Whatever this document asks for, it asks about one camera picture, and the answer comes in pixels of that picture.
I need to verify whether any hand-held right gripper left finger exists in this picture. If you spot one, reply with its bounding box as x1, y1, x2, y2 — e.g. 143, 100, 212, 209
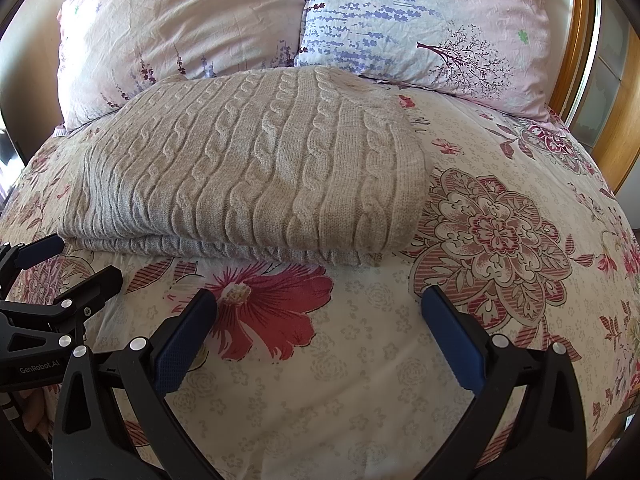
52, 288, 221, 480

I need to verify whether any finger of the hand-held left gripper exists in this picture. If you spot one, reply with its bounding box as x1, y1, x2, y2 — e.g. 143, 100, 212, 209
46, 266, 124, 343
0, 233, 66, 287

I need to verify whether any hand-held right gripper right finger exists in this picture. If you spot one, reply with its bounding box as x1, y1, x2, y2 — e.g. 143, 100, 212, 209
421, 287, 589, 480

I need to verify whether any beige quilted blanket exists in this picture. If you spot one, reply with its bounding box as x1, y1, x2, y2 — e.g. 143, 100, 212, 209
57, 66, 427, 266

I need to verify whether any floral printed duvet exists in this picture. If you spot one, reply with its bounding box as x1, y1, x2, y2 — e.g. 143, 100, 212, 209
0, 80, 640, 480

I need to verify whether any pink lavender print pillow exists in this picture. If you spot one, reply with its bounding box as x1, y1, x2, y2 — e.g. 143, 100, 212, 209
56, 0, 321, 129

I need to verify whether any wooden bed headboard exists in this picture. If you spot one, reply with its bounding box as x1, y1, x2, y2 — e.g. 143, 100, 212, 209
546, 0, 640, 197

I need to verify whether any pink tree print pillow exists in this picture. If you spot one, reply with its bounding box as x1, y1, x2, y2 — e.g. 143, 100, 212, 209
294, 0, 562, 124

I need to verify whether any frosted glass wardrobe door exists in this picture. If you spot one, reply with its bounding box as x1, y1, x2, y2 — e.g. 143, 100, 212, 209
565, 0, 632, 152

